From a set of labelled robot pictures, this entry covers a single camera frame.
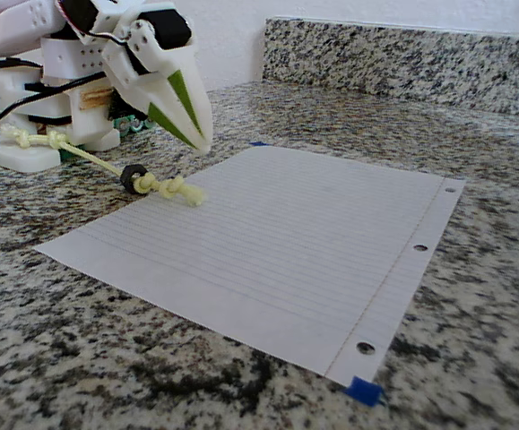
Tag black hex nut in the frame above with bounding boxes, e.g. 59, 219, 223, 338
118, 163, 149, 194

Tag yellow knotted rope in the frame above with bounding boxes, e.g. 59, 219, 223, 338
0, 124, 207, 208

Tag servo controller circuit board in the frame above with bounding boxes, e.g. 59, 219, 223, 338
108, 89, 155, 136

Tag wooden stick shims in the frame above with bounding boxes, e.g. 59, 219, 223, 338
77, 88, 113, 111

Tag lined paper sheet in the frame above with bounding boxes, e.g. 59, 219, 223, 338
33, 145, 467, 389

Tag granite backsplash ledge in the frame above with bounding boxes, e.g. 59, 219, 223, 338
261, 16, 519, 120

